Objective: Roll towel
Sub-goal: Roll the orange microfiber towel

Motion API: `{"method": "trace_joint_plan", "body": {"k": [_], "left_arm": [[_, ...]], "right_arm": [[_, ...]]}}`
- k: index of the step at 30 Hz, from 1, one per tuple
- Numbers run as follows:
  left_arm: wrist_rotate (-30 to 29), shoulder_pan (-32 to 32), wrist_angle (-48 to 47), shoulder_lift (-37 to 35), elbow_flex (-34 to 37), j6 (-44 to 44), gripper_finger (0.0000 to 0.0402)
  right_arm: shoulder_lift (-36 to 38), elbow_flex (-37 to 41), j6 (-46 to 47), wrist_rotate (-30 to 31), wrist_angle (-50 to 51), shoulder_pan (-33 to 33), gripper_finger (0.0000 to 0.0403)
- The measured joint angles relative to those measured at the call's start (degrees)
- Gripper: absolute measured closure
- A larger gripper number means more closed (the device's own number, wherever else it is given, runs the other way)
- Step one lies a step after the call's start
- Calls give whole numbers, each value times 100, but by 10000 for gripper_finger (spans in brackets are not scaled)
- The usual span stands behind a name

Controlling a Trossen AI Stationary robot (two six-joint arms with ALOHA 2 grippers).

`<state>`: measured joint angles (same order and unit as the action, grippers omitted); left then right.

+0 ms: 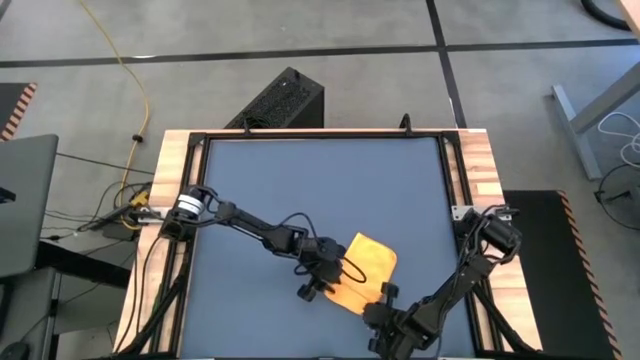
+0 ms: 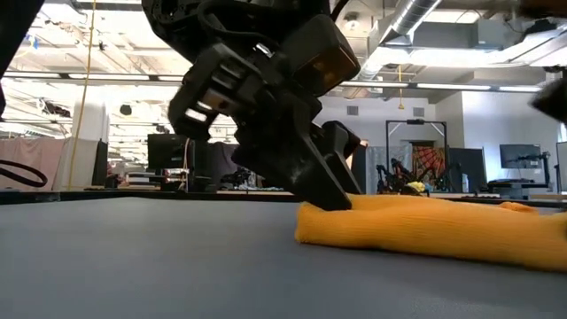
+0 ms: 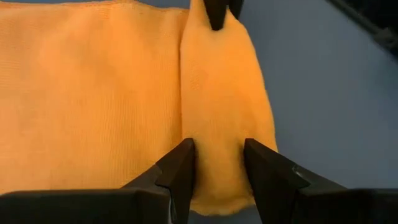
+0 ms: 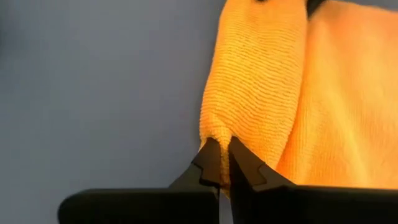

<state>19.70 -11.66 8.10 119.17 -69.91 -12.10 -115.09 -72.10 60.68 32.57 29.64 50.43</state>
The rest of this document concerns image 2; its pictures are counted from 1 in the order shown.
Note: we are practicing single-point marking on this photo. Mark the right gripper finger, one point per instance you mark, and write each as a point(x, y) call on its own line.
point(557, 111)
point(556, 94)

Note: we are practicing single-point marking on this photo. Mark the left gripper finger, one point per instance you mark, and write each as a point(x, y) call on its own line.
point(301, 168)
point(341, 142)

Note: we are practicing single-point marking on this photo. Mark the orange microfibre towel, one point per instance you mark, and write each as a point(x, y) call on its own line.
point(421, 230)

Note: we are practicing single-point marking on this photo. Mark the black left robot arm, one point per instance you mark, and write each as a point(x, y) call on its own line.
point(17, 26)

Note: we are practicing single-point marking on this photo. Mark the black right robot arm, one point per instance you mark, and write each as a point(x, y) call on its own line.
point(545, 6)

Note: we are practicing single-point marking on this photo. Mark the tall black panel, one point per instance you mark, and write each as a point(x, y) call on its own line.
point(364, 177)

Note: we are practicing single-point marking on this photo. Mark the long ceiling light strip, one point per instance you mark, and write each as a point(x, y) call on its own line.
point(376, 84)

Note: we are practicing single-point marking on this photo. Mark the red orange patterned poster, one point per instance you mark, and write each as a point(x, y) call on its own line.
point(432, 159)

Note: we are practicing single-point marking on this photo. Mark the large black screen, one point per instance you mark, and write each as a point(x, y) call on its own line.
point(166, 150)

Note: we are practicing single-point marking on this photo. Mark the black divider panel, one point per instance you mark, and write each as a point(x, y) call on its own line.
point(101, 164)

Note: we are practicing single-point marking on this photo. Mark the black wall monitor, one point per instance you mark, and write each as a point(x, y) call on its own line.
point(518, 155)

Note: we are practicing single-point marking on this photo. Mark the black metal frame stand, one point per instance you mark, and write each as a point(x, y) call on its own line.
point(415, 121)

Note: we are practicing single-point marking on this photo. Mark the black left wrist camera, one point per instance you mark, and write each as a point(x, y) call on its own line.
point(328, 62)

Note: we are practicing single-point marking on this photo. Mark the silver round ventilation duct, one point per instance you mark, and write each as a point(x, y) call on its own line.
point(409, 17)

